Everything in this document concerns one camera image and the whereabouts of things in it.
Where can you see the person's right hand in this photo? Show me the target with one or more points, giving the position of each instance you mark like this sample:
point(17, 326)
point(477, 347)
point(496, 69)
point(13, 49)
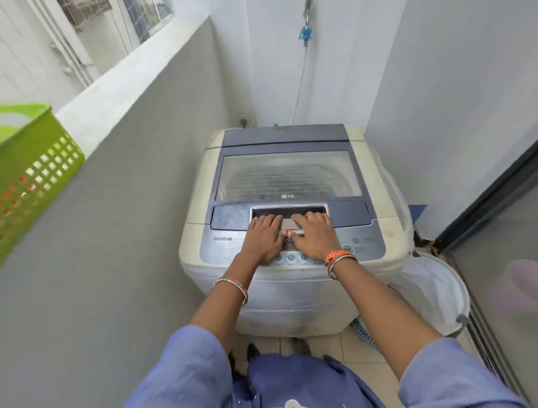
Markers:
point(317, 235)

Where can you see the person's left hand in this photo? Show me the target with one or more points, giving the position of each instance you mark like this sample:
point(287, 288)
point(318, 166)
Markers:
point(262, 241)

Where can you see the cream and blue washing machine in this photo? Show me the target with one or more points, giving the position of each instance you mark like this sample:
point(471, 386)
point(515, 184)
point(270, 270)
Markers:
point(294, 302)

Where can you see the washing machine lid with window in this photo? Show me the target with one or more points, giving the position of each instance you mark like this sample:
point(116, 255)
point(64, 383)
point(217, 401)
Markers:
point(286, 172)

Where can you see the white round laundry basket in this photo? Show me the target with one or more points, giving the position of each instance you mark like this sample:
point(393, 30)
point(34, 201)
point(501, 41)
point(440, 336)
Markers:
point(437, 290)

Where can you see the person's right forearm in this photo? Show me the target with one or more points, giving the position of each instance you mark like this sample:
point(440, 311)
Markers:
point(386, 319)

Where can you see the person's left forearm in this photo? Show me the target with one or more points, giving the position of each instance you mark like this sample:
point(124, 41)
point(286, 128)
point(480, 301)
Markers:
point(222, 307)

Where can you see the person's foot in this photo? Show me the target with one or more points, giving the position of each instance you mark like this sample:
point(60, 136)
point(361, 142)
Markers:
point(300, 346)

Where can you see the thin beaded bangle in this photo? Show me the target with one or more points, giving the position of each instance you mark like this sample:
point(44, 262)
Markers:
point(235, 286)
point(342, 260)

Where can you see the lavender blue tunic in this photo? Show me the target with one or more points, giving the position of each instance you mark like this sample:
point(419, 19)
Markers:
point(189, 370)

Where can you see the black framed glass door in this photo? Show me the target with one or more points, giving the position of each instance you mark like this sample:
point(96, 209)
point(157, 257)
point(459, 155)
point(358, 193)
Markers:
point(475, 210)

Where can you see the white fringed scarf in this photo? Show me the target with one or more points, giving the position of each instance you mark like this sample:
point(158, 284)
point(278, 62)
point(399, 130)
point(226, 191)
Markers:
point(293, 404)

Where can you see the pink plastic bucket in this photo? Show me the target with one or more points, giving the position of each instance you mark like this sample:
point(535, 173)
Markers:
point(521, 290)

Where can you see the green plastic basket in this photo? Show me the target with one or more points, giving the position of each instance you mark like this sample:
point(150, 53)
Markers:
point(38, 138)

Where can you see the blue tiled narrow window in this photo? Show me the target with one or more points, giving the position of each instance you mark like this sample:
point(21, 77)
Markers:
point(147, 17)

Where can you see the white drain pipes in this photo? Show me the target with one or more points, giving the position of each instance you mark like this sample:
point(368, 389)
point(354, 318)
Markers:
point(67, 46)

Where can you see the window with metal grille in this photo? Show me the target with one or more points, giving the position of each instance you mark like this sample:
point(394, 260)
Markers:
point(84, 12)

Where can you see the wall socket with plug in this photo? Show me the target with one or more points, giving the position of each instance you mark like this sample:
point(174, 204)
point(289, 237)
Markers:
point(246, 121)

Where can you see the metal wall tap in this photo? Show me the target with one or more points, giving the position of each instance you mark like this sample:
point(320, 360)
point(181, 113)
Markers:
point(307, 12)

